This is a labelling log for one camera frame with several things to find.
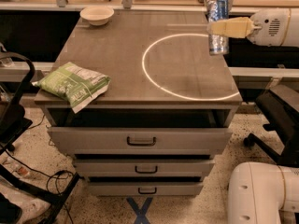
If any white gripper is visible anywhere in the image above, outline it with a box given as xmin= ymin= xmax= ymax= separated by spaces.
xmin=207 ymin=8 xmax=290 ymax=46

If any blue silver redbull can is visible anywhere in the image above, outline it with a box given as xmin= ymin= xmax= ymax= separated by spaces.
xmin=206 ymin=0 xmax=229 ymax=55

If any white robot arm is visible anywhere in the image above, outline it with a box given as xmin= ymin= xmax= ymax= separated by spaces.
xmin=207 ymin=8 xmax=299 ymax=224

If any black office chair right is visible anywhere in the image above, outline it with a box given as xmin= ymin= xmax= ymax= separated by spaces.
xmin=243 ymin=85 xmax=299 ymax=168

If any grey drawer cabinet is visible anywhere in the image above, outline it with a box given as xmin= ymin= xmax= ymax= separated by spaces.
xmin=36 ymin=10 xmax=242 ymax=185

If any white paper bowl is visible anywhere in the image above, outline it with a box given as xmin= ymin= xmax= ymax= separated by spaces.
xmin=80 ymin=6 xmax=114 ymax=26

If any green chip bag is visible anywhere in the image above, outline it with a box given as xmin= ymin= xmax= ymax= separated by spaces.
xmin=34 ymin=63 xmax=110 ymax=114

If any grey top drawer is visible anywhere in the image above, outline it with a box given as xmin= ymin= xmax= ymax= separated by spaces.
xmin=48 ymin=127 xmax=232 ymax=156

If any grey drawer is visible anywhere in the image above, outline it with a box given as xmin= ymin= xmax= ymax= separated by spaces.
xmin=73 ymin=160 xmax=214 ymax=177
xmin=48 ymin=127 xmax=232 ymax=156
xmin=88 ymin=182 xmax=204 ymax=196

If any grey middle drawer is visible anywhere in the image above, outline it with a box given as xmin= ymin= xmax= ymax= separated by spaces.
xmin=73 ymin=160 xmax=214 ymax=177

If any blue tape cross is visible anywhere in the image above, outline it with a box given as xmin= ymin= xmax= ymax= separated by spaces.
xmin=126 ymin=197 xmax=152 ymax=224

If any grey bottom drawer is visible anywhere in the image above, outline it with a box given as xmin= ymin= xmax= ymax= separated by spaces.
xmin=88 ymin=182 xmax=204 ymax=196

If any white projected light ring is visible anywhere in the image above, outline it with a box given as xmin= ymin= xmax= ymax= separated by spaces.
xmin=141 ymin=33 xmax=241 ymax=102

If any black floor cable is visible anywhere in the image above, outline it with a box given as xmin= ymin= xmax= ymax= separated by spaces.
xmin=0 ymin=114 xmax=76 ymax=224

